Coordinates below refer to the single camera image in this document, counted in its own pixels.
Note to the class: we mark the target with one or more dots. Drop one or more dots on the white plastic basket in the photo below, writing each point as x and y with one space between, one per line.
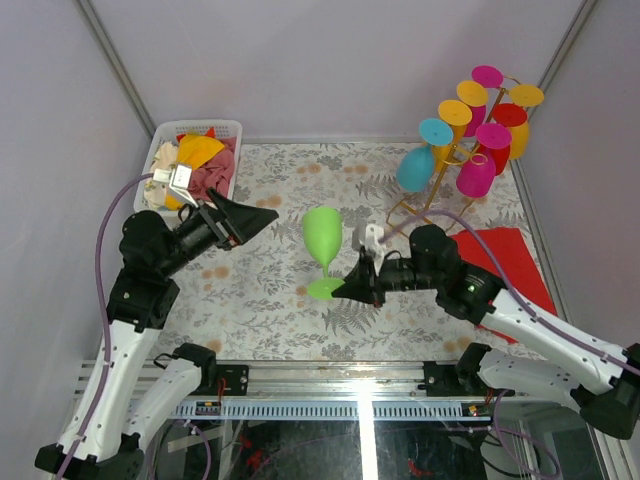
162 154

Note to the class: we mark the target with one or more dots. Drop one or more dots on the yellow cloth in basket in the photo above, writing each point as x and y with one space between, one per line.
195 150

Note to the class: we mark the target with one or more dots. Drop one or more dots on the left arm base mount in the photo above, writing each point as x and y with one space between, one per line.
220 377

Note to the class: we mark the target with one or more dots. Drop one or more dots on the red folded cloth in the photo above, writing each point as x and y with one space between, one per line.
509 248

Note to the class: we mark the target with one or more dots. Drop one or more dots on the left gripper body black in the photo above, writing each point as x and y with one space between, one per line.
217 227

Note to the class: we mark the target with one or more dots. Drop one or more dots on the middle yellow wine glass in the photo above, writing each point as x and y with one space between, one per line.
476 97

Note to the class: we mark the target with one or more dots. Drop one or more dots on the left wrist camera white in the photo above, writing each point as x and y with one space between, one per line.
177 179

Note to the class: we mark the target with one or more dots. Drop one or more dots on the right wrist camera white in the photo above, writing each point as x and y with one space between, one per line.
369 236

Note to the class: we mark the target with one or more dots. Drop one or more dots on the slotted grey cable duct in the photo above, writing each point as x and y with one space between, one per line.
342 410

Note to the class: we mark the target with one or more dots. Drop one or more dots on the green plastic wine glass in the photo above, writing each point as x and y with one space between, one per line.
322 235

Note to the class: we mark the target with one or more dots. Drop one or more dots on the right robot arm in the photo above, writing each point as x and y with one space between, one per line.
597 379

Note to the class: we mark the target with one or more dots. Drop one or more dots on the aluminium front rail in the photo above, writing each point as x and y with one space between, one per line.
329 380

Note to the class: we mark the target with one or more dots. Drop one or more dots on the red plastic wine glass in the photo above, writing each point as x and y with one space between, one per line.
515 119

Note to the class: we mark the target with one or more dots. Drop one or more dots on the pink cloth in basket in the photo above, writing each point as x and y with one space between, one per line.
216 173

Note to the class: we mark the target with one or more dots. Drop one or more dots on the rear magenta wine glass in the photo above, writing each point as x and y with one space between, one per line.
487 76

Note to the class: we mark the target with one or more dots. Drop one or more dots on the front yellow wine glass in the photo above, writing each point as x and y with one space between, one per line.
457 115

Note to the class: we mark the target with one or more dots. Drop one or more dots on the teal plastic wine glass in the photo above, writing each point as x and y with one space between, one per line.
418 165

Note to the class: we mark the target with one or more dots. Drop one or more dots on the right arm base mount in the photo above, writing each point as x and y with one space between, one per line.
450 375

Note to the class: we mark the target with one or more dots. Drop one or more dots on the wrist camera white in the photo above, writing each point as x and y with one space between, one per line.
177 179
369 236

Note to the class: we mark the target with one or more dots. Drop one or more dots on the gold wire glass rack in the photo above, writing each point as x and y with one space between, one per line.
512 91

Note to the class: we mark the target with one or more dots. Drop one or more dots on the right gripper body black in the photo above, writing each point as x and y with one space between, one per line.
378 284

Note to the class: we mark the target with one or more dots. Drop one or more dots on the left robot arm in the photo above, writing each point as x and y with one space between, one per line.
108 435

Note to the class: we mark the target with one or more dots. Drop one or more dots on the magenta plastic wine glass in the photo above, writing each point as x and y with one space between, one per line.
478 172

